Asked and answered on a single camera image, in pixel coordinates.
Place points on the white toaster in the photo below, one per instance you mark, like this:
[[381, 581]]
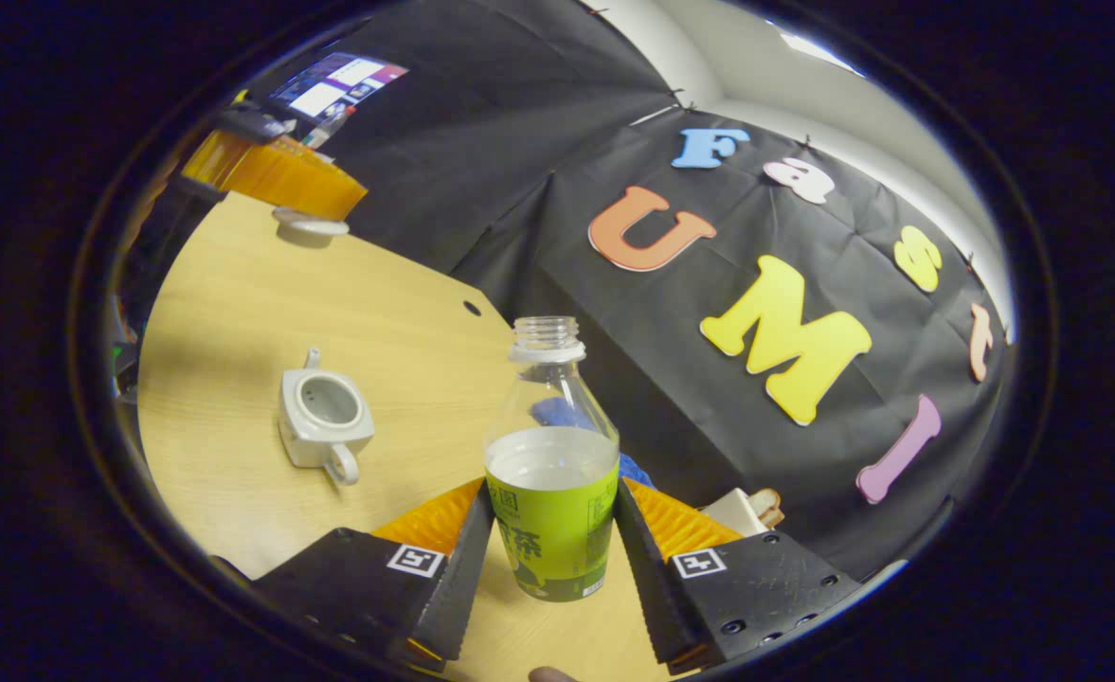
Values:
[[732, 511]]

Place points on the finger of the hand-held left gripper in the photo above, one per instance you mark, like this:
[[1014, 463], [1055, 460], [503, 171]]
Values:
[[206, 159], [296, 180]]

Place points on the black backdrop cloth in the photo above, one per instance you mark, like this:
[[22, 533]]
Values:
[[519, 189]]

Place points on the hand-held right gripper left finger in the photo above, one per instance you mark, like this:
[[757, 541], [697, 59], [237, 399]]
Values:
[[453, 587]]

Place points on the toast bread slice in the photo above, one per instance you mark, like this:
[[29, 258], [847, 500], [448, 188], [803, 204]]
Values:
[[768, 507]]

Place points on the white ceramic teacup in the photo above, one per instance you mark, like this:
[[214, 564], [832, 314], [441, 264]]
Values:
[[315, 431]]

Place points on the white teacup lid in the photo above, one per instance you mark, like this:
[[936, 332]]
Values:
[[311, 225]]

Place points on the computer monitor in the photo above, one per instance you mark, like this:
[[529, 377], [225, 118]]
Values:
[[339, 85]]

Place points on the clear water bottle green label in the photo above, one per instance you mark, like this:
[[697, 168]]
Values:
[[552, 511]]

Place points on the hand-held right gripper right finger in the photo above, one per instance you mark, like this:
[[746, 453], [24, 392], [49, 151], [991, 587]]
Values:
[[647, 578]]

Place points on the blue towel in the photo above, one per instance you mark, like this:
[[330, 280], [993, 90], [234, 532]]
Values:
[[562, 414]]

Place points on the small red-label bottle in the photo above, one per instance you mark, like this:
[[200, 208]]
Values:
[[330, 128]]

